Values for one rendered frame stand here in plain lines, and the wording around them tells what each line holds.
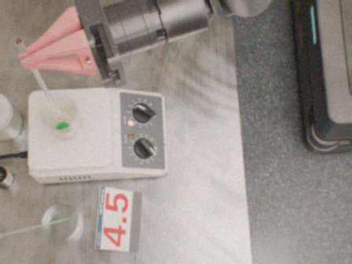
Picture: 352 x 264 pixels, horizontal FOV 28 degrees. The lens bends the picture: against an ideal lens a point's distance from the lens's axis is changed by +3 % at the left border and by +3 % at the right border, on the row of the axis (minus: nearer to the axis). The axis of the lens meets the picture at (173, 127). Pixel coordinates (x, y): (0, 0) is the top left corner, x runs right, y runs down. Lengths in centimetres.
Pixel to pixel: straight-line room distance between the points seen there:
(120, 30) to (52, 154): 33
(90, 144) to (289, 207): 93
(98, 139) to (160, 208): 15
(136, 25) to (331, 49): 90
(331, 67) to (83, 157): 73
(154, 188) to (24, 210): 20
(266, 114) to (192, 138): 82
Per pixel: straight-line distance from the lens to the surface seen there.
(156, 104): 108
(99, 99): 104
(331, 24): 161
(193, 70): 114
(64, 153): 103
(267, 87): 193
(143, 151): 105
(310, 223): 186
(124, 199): 108
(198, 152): 110
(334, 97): 156
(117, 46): 75
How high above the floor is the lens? 182
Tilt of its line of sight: 75 degrees down
